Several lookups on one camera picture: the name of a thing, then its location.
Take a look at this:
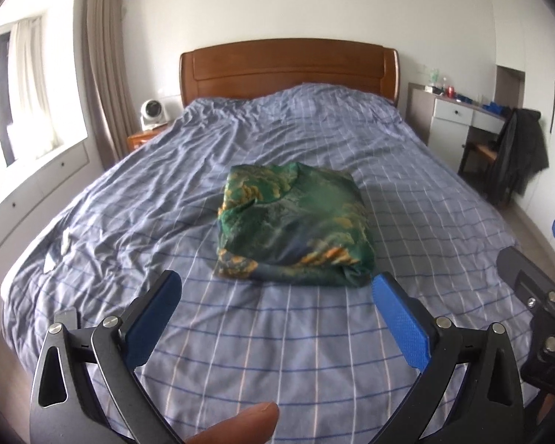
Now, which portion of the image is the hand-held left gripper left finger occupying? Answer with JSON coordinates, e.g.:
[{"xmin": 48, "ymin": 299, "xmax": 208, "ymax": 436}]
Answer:
[{"xmin": 30, "ymin": 269, "xmax": 186, "ymax": 444}]

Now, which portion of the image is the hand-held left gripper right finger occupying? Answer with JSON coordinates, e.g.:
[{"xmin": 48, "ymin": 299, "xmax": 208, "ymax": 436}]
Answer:
[{"xmin": 371, "ymin": 272, "xmax": 524, "ymax": 444}]

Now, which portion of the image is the green printed garment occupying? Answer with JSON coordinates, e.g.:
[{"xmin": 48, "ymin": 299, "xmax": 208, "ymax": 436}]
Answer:
[{"xmin": 214, "ymin": 163, "xmax": 376, "ymax": 287}]

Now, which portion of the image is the dark jacket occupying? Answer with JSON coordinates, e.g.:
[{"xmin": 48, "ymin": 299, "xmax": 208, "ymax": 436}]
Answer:
[{"xmin": 488, "ymin": 107, "xmax": 550, "ymax": 206}]

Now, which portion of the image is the dark wooden chair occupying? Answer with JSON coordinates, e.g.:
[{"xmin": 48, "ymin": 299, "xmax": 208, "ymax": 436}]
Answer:
[{"xmin": 459, "ymin": 141, "xmax": 514, "ymax": 204}]

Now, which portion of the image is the bed with blue checked cover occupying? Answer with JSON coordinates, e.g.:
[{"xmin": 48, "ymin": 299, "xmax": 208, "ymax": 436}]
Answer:
[{"xmin": 0, "ymin": 82, "xmax": 551, "ymax": 444}]

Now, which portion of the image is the white desk with drawer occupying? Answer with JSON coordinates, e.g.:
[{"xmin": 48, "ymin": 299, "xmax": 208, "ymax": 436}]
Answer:
[{"xmin": 406, "ymin": 82, "xmax": 509, "ymax": 160}]

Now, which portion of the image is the wooden nightstand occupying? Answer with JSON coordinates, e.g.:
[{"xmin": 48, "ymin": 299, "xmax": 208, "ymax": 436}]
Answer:
[{"xmin": 127, "ymin": 122, "xmax": 172, "ymax": 153}]

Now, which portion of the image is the white window cabinet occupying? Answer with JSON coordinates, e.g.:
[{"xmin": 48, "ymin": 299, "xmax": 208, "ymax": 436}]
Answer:
[{"xmin": 0, "ymin": 141, "xmax": 93, "ymax": 278}]

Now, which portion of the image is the white built-in wardrobe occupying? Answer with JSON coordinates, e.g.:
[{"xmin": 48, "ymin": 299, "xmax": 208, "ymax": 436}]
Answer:
[{"xmin": 488, "ymin": 0, "xmax": 555, "ymax": 223}]

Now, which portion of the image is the white round fan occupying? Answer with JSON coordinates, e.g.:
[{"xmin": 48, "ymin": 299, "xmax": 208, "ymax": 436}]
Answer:
[{"xmin": 140, "ymin": 98, "xmax": 166, "ymax": 131}]

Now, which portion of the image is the beige curtain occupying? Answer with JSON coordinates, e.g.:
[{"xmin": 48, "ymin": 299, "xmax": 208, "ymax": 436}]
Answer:
[{"xmin": 81, "ymin": 0, "xmax": 137, "ymax": 172}]

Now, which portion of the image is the white sheer curtain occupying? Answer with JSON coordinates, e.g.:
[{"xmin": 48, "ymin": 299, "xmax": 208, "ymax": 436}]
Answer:
[{"xmin": 7, "ymin": 16, "xmax": 58, "ymax": 160}]

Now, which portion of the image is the window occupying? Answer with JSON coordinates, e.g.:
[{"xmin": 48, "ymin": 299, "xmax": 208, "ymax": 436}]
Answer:
[{"xmin": 0, "ymin": 0, "xmax": 88, "ymax": 167}]

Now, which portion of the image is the wooden bed headboard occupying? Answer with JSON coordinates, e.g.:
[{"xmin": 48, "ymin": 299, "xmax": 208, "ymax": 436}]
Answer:
[{"xmin": 179, "ymin": 38, "xmax": 401, "ymax": 108}]

